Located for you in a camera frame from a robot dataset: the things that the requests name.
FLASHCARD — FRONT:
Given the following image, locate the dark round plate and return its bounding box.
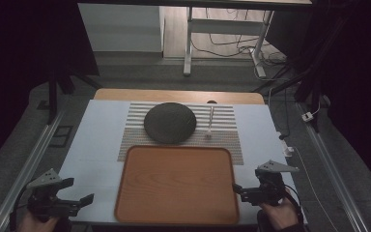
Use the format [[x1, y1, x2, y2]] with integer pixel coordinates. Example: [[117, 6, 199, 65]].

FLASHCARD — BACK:
[[143, 101, 197, 145]]

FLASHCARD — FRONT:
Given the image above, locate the person's right hand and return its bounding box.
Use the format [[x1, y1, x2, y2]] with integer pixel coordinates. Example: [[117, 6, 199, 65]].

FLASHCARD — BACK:
[[258, 196, 300, 232]]

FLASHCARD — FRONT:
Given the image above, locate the white desk frame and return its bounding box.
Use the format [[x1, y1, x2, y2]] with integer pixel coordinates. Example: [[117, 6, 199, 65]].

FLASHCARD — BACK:
[[182, 6, 275, 78]]

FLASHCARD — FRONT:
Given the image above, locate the person's left hand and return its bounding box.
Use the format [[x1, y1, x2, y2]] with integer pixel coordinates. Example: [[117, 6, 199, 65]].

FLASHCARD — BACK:
[[16, 210, 62, 232]]

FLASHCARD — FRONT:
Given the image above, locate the brown wooden tray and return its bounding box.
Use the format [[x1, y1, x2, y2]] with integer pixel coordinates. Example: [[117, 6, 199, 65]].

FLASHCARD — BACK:
[[113, 144, 241, 226]]

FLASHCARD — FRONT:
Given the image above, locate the white power adapter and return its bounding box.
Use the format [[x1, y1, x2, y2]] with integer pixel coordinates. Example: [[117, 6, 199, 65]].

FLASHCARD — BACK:
[[300, 111, 315, 123]]

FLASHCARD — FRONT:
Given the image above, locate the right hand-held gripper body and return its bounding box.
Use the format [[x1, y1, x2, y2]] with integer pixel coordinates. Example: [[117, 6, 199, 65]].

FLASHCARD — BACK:
[[241, 159, 300, 208]]

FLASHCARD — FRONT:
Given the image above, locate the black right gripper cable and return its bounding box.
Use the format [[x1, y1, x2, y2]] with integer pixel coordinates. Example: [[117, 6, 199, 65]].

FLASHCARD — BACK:
[[281, 187, 305, 224]]

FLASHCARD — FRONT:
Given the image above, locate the black floor cable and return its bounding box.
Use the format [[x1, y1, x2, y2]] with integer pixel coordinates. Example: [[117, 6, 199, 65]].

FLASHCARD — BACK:
[[190, 9, 288, 67]]

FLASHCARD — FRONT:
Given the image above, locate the black floor socket plate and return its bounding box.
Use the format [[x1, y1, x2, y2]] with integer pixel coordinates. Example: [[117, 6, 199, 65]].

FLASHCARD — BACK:
[[48, 125, 74, 149]]

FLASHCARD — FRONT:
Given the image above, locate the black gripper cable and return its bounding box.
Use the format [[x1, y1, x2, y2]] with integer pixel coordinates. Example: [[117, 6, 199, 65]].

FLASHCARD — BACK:
[[281, 187, 305, 224], [9, 188, 31, 232]]

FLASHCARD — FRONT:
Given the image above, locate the thin white cable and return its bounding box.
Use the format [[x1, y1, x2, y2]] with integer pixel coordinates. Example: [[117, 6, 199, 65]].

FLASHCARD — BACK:
[[292, 146, 334, 232]]

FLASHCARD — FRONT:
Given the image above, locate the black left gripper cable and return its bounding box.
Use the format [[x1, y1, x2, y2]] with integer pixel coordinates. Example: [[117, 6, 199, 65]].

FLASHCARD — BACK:
[[9, 188, 31, 232]]

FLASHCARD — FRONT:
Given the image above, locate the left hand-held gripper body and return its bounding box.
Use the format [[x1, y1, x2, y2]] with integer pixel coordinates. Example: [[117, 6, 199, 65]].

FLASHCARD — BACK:
[[26, 167, 80, 222]]

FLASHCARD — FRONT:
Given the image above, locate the black tripod stand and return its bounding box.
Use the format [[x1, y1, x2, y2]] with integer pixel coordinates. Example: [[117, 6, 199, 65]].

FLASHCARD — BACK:
[[45, 54, 103, 126], [251, 18, 356, 133]]

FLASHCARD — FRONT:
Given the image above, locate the aluminium rail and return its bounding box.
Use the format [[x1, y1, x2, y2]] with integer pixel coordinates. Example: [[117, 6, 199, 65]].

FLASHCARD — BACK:
[[295, 101, 371, 232], [0, 108, 67, 232]]

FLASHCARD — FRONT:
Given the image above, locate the white cabinet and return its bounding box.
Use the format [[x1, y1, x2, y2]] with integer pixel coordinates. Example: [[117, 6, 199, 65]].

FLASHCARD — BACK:
[[77, 3, 166, 53]]

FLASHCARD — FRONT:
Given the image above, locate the white table sheet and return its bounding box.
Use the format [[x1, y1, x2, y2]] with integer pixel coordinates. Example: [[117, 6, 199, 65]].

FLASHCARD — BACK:
[[57, 99, 309, 225]]

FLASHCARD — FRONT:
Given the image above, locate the striped woven placemat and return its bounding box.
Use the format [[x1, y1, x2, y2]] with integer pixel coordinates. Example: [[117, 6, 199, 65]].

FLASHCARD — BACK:
[[117, 101, 245, 166]]

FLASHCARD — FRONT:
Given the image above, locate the silver spoon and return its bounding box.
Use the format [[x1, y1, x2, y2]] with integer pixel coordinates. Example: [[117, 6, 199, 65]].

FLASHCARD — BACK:
[[204, 105, 215, 140]]

